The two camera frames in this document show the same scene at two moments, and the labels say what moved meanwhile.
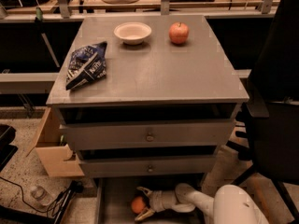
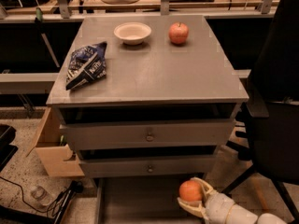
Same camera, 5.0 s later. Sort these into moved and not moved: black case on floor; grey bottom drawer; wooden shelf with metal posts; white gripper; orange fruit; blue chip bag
Moved: white gripper; orange fruit
Not moved: black case on floor; grey bottom drawer; blue chip bag; wooden shelf with metal posts
